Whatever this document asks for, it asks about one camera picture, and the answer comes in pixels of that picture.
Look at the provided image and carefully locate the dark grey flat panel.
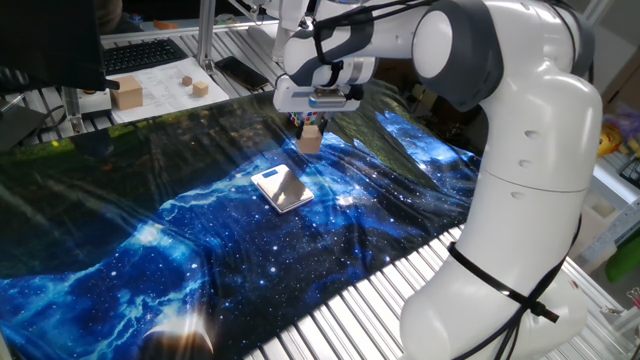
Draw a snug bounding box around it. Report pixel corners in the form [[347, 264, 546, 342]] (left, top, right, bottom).
[[0, 97, 46, 151]]

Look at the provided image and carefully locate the white cylindrical device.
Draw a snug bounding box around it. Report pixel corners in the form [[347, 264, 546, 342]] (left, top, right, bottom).
[[248, 0, 311, 64]]

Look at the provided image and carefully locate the black computer keyboard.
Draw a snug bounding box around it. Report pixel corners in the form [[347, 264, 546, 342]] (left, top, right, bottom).
[[102, 38, 189, 77]]

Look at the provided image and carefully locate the white printed paper sheet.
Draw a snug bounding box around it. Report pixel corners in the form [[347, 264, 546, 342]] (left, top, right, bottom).
[[106, 56, 231, 125]]

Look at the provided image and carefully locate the large wooden cube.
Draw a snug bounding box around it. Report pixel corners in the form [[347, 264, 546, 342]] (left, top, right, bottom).
[[109, 75, 145, 112]]

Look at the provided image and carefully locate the horizontal aluminium frame rail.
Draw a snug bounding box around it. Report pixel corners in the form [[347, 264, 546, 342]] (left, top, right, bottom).
[[99, 20, 271, 44]]

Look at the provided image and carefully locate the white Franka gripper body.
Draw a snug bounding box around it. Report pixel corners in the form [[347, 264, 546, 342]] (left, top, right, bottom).
[[272, 74, 363, 114]]

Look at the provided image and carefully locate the yellow toy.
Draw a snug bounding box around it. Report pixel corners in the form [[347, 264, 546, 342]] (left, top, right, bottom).
[[597, 122, 626, 159]]

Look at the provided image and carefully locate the light wooden cube block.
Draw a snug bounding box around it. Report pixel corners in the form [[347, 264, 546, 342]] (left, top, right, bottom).
[[295, 124, 324, 155]]

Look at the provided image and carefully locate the galaxy print cloth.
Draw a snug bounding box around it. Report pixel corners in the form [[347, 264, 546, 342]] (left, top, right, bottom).
[[0, 74, 482, 360]]

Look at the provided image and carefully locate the silver digital pocket scale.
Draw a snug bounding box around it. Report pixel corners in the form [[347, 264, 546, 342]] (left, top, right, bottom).
[[250, 163, 316, 215]]

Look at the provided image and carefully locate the upright aluminium frame post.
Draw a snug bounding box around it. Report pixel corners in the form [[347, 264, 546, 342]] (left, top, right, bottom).
[[195, 0, 218, 75]]

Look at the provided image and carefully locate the green plastic object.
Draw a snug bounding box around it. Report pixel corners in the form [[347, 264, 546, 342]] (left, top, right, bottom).
[[605, 234, 640, 284]]

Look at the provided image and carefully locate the black computer monitor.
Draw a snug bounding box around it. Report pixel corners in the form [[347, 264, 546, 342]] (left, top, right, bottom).
[[0, 0, 121, 95]]

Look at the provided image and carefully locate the black smartphone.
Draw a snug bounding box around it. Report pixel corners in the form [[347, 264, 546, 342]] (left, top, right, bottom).
[[214, 55, 272, 93]]

